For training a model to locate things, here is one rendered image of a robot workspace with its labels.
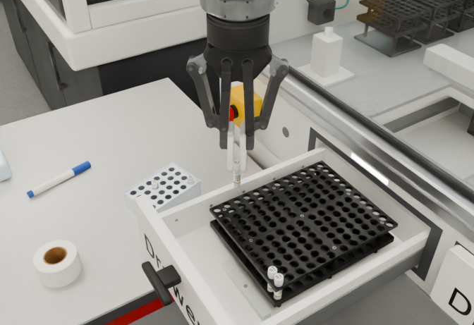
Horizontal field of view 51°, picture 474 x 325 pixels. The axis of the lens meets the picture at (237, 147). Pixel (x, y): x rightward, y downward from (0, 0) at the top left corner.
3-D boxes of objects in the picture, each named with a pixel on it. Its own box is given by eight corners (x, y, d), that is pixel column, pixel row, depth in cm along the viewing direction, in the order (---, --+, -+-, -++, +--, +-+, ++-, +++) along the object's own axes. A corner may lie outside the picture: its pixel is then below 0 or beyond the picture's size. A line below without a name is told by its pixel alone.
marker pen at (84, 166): (30, 199, 98) (29, 194, 97) (27, 196, 99) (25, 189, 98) (92, 168, 106) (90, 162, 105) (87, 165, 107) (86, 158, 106)
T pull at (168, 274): (165, 309, 62) (163, 302, 62) (141, 268, 67) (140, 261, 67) (190, 296, 64) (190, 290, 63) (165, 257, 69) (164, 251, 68)
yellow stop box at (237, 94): (241, 135, 102) (241, 105, 97) (223, 118, 107) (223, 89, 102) (262, 127, 104) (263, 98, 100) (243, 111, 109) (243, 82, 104)
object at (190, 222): (240, 373, 63) (240, 347, 59) (154, 241, 80) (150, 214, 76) (453, 245, 79) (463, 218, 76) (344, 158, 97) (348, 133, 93)
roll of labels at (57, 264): (72, 290, 81) (66, 275, 79) (31, 285, 82) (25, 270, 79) (87, 256, 87) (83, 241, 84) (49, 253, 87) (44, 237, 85)
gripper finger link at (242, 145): (240, 121, 70) (246, 121, 70) (241, 160, 74) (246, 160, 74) (240, 133, 67) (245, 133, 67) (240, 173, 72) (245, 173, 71)
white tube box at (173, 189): (152, 228, 92) (150, 213, 90) (125, 206, 97) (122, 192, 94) (201, 194, 99) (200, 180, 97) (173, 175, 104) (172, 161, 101)
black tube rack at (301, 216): (273, 319, 68) (276, 289, 64) (210, 237, 80) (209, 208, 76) (390, 252, 78) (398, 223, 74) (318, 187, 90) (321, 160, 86)
